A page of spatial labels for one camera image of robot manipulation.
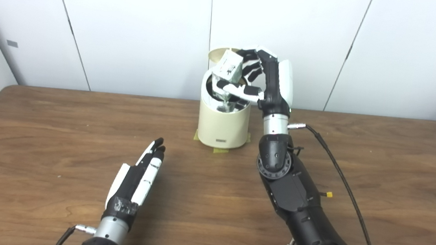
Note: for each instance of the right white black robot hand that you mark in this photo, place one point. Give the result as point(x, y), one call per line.
point(274, 84)

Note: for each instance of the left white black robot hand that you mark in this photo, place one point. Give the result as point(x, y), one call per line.
point(134, 182)

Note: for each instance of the green white milk carton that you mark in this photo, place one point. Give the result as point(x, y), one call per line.
point(228, 68)

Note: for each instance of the round cream bin lid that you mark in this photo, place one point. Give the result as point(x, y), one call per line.
point(216, 55)

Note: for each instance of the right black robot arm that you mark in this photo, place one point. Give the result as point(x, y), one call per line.
point(294, 192)

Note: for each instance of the cream-colored bin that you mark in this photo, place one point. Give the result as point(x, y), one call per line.
point(221, 126)

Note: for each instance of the yellow-green masking tape piece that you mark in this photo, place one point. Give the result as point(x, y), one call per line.
point(248, 137)
point(196, 135)
point(220, 150)

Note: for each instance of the small grey wall sticker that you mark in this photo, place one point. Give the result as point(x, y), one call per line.
point(11, 43)

